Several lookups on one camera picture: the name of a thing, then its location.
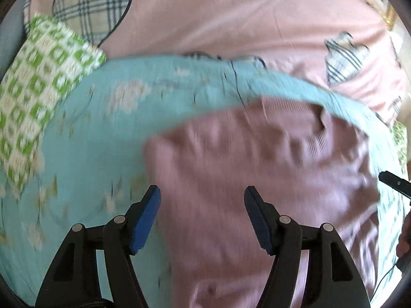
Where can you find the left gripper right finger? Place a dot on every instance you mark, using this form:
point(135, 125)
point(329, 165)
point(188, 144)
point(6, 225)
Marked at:
point(276, 234)

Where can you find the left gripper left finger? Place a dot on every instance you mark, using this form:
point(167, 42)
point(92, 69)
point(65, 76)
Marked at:
point(128, 233)

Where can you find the pink knitted sweater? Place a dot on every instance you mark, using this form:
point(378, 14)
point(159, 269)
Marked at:
point(308, 163)

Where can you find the person's right hand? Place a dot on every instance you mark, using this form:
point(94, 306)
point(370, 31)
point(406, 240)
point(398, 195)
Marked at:
point(403, 246)

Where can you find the teal floral bed sheet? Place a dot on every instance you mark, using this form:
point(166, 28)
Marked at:
point(90, 166)

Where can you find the pink quilt with plaid hearts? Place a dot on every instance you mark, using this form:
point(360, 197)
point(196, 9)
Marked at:
point(341, 45)

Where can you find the green white checkered pillow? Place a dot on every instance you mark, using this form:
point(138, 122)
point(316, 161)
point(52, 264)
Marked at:
point(47, 68)

